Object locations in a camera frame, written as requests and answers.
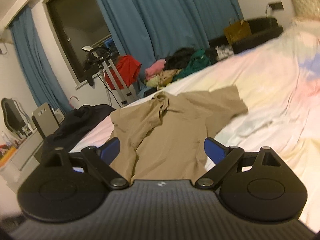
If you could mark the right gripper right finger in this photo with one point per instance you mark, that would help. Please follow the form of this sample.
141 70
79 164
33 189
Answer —
224 158

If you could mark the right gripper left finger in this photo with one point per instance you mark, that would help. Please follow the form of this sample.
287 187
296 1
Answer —
98 160

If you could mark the beige printed t-shirt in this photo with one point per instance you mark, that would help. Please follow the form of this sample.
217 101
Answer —
163 138

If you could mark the yellow beige clothes pile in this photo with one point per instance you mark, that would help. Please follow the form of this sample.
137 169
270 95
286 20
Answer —
162 79

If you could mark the black clothes pile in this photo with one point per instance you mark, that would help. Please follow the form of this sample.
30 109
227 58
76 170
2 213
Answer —
181 58

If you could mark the black garment on bed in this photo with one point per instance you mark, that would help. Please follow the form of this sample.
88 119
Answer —
76 124

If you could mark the beige black chair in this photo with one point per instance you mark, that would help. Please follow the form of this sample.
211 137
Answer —
45 120

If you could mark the silver tripod stand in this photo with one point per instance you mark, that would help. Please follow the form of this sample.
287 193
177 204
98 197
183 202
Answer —
99 61

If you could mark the white dresser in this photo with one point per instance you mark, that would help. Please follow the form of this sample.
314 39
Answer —
22 163

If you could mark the wavy black mirror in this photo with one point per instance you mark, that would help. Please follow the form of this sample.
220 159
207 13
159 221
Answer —
12 118

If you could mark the orange box on dresser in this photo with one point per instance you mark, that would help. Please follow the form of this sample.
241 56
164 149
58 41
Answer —
7 156

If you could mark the pastel tie-dye bed sheet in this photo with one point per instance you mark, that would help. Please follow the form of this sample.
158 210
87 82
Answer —
279 83

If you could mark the left blue curtain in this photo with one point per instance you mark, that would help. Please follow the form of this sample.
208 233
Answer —
37 71

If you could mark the blue curtain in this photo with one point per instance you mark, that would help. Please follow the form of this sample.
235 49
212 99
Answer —
150 30
37 71

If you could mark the red garment on stand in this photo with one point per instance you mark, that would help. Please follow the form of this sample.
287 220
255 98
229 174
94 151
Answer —
128 68

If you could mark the green garment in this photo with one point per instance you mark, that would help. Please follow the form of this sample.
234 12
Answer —
198 61

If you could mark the black white patterned garment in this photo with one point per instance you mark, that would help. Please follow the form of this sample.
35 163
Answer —
224 52

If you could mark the pink folded garment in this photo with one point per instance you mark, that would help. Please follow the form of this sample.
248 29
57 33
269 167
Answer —
155 69

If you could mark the brown paper bag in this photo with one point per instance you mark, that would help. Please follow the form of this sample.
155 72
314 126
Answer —
237 30

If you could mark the black armchair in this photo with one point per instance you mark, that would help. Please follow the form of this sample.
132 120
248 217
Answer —
263 29

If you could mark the right blue curtain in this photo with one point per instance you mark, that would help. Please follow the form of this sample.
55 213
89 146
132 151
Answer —
150 30

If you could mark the dark window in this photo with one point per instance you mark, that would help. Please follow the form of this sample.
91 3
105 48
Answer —
77 23

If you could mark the pink umbrella handle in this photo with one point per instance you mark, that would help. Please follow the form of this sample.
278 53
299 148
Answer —
72 100

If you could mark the wall power socket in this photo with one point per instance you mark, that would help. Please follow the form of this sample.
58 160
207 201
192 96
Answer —
276 6

